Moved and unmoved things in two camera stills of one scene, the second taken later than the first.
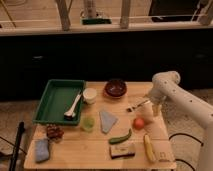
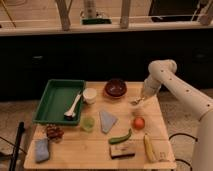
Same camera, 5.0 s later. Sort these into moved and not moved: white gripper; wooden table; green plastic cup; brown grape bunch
Moved: white gripper
Not moved: wooden table; brown grape bunch; green plastic cup
